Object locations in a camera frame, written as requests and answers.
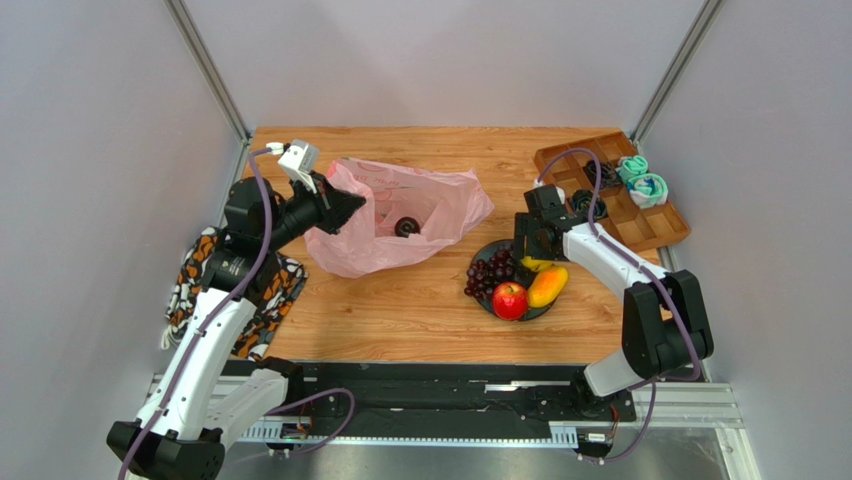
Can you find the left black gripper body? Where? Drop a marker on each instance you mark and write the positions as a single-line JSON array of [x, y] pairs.
[[307, 210]]

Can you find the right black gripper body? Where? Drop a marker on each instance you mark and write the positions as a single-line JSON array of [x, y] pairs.
[[524, 246]]

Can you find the yellow orange mango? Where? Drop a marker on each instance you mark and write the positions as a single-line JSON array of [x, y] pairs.
[[547, 286]]

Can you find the purple grape bunch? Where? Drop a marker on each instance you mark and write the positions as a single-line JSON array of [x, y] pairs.
[[485, 274]]

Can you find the red apple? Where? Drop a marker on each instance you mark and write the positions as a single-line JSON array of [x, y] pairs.
[[509, 301]]

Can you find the dark purple plum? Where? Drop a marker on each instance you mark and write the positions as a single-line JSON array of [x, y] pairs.
[[407, 226]]

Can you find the pink peach plastic bag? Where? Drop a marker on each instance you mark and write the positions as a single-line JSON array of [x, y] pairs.
[[410, 214]]

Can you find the yellow lemon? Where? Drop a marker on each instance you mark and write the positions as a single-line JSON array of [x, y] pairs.
[[535, 265]]

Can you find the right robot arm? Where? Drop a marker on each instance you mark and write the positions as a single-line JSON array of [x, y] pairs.
[[665, 325]]

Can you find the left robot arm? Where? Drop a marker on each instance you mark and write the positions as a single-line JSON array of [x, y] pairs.
[[179, 433]]

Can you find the dark round plate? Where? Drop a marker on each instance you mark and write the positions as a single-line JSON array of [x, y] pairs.
[[523, 277]]

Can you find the wooden compartment tray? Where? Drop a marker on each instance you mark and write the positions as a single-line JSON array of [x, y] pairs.
[[638, 229]]

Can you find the black rolled sock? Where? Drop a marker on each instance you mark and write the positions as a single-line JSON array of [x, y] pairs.
[[604, 175]]

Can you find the orange black patterned cloth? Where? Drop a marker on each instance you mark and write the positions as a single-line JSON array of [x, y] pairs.
[[257, 334]]

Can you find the mint green rolled sock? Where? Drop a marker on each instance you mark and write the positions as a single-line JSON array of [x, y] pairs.
[[630, 167]]

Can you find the white teal rolled sock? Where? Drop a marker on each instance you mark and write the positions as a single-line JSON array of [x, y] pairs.
[[648, 190]]

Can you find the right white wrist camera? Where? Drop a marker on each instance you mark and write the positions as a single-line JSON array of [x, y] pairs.
[[541, 186]]

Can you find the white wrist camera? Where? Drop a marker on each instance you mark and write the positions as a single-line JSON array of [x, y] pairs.
[[541, 186], [297, 160]]

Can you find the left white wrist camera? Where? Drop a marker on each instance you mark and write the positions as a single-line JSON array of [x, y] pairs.
[[297, 160]]

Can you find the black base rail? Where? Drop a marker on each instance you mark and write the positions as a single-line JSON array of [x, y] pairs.
[[466, 403]]

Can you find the left aluminium frame post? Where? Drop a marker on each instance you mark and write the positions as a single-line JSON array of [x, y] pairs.
[[193, 39]]

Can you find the aluminium frame post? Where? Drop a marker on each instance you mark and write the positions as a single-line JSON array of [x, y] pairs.
[[687, 49], [193, 39]]

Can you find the right aluminium frame post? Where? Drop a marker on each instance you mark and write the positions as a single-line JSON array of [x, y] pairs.
[[687, 49]]

